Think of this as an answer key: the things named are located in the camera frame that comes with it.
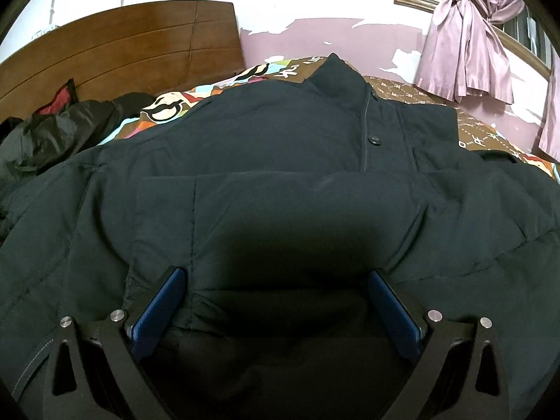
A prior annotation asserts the pink tied curtain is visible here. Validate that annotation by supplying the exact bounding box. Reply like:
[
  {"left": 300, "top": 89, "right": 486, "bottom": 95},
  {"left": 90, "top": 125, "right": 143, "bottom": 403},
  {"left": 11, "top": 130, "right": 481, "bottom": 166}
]
[
  {"left": 413, "top": 0, "right": 526, "bottom": 105},
  {"left": 537, "top": 48, "right": 560, "bottom": 162}
]

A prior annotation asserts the colourful printed blanket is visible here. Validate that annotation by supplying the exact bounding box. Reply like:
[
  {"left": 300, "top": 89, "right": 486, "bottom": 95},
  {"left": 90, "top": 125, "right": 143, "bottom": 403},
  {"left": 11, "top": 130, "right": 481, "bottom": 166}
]
[{"left": 100, "top": 55, "right": 560, "bottom": 182}]

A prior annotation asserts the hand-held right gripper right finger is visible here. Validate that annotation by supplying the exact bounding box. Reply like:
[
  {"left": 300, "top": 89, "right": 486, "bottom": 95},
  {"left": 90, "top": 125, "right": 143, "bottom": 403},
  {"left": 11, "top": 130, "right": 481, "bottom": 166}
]
[{"left": 366, "top": 268, "right": 512, "bottom": 420}]

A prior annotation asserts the brown wooden headboard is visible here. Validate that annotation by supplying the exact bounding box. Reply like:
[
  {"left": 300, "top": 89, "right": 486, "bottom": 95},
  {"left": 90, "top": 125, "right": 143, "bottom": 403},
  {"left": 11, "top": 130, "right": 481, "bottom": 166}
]
[{"left": 0, "top": 0, "right": 246, "bottom": 123}]

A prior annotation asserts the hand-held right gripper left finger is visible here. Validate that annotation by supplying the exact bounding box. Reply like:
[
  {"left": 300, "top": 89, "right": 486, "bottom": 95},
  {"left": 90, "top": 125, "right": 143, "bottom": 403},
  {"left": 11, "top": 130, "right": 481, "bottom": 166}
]
[{"left": 41, "top": 266, "right": 189, "bottom": 420}]

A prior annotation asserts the dark navy padded jacket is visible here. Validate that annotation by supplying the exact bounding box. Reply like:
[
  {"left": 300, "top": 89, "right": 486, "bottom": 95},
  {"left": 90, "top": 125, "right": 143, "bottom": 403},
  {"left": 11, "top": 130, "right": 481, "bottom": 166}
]
[{"left": 0, "top": 52, "right": 560, "bottom": 420}]

